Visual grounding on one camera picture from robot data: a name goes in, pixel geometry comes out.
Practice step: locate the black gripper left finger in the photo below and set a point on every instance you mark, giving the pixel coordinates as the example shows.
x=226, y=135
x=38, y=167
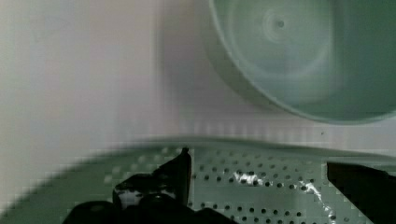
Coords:
x=172, y=178

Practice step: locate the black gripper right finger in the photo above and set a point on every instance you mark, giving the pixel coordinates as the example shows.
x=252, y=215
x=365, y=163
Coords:
x=372, y=191

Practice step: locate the green cup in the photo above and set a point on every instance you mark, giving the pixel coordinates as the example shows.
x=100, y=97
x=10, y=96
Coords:
x=330, y=61

